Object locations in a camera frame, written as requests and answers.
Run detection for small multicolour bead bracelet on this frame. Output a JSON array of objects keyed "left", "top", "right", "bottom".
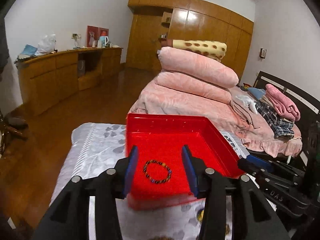
[{"left": 143, "top": 159, "right": 173, "bottom": 184}]

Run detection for plaid folded clothes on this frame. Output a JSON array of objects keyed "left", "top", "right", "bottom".
[{"left": 255, "top": 101, "right": 295, "bottom": 139}]

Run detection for pink bed sheet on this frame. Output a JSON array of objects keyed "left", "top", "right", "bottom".
[{"left": 129, "top": 80, "right": 303, "bottom": 158}]

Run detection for dark wooden headboard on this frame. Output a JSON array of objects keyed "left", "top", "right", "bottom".
[{"left": 253, "top": 71, "right": 319, "bottom": 155}]

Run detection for pink folded towel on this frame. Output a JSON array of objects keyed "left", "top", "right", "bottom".
[{"left": 265, "top": 83, "right": 300, "bottom": 122}]

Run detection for white leaf-pattern bedspread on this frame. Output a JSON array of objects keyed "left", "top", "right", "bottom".
[{"left": 49, "top": 122, "right": 277, "bottom": 240}]

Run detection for red plastic box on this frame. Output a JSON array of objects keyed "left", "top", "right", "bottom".
[{"left": 126, "top": 113, "right": 244, "bottom": 210}]

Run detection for wooden coat stand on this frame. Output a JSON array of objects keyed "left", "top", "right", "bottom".
[{"left": 1, "top": 113, "right": 28, "bottom": 156}]

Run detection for lower pink folded quilt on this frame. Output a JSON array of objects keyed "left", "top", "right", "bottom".
[{"left": 155, "top": 72, "right": 232, "bottom": 104}]

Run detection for pink folded quilt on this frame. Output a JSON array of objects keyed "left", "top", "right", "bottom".
[
  {"left": 158, "top": 47, "right": 239, "bottom": 88},
  {"left": 155, "top": 72, "right": 232, "bottom": 104}
]

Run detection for giraffe-pattern folded blanket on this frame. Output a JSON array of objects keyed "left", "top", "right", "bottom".
[{"left": 160, "top": 39, "right": 227, "bottom": 62}]

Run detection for upper pink folded quilt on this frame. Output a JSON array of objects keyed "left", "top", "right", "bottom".
[{"left": 158, "top": 47, "right": 239, "bottom": 88}]

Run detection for long wooden sideboard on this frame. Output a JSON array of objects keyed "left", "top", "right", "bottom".
[{"left": 16, "top": 47, "right": 122, "bottom": 115}]

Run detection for blue cloth on sideboard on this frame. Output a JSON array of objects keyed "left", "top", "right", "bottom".
[{"left": 17, "top": 44, "right": 37, "bottom": 61}]

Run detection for white plastic bag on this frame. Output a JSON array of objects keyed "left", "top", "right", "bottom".
[{"left": 35, "top": 34, "right": 56, "bottom": 56}]

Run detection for wooden wardrobe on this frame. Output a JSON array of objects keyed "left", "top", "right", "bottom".
[{"left": 126, "top": 0, "right": 254, "bottom": 77}]

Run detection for white kettle red lid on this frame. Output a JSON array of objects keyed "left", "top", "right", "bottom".
[{"left": 99, "top": 30, "right": 109, "bottom": 48}]

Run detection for wall switch panel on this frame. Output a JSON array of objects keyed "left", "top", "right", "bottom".
[{"left": 259, "top": 48, "right": 267, "bottom": 59}]

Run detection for wall power socket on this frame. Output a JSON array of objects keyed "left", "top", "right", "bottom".
[{"left": 72, "top": 33, "right": 81, "bottom": 40}]

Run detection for red picture frame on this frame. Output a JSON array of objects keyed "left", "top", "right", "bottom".
[{"left": 86, "top": 25, "right": 109, "bottom": 47}]

